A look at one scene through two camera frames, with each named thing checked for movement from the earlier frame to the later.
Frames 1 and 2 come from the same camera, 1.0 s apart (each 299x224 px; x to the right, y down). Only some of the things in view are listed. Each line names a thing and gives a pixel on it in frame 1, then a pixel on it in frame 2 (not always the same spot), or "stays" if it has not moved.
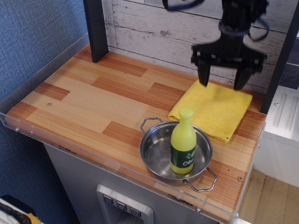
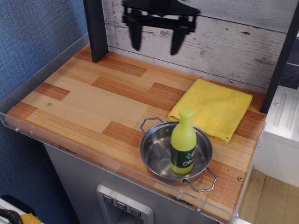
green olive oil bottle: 183,143 stays
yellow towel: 219,109 stays
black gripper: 228,51 -> 174,14
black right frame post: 279,69 stays
